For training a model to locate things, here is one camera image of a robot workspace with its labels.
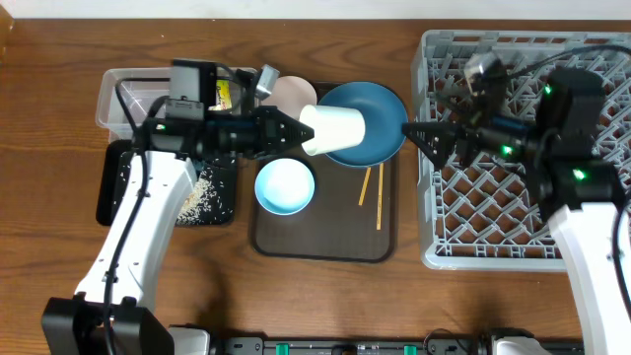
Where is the dark blue plate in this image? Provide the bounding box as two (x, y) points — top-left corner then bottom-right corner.
(318, 82), (408, 168)

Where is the yellow snack wrapper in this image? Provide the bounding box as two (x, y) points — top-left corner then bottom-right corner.
(214, 80), (233, 110)

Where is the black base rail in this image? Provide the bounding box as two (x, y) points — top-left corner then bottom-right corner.
(167, 323), (588, 355)

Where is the brown serving tray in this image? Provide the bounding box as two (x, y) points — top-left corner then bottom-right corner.
(249, 81), (398, 263)

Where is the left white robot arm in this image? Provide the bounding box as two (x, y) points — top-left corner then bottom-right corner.
(41, 106), (315, 354)

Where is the white paper cup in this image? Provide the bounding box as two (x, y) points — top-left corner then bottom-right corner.
(299, 106), (366, 156)

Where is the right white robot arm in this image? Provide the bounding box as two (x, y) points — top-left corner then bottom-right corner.
(402, 68), (630, 354)

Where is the grey dishwasher rack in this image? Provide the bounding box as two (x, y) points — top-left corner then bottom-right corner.
(411, 30), (630, 272)

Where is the light blue bowl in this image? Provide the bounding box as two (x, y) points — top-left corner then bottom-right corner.
(254, 158), (316, 216)

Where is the pink bowl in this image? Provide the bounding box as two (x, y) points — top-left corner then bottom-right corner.
(261, 76), (317, 119)

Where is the clear plastic bin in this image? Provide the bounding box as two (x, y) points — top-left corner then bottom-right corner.
(95, 67), (244, 142)

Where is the black waste tray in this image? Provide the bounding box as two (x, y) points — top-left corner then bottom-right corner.
(96, 140), (238, 227)

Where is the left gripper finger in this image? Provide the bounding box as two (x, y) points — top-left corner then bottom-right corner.
(281, 111), (315, 141)
(280, 137), (310, 153)

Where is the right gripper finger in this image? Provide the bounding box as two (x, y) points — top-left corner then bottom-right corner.
(402, 122), (458, 138)
(406, 132), (454, 169)

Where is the pile of rice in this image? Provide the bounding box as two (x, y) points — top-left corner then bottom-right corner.
(117, 157), (234, 226)

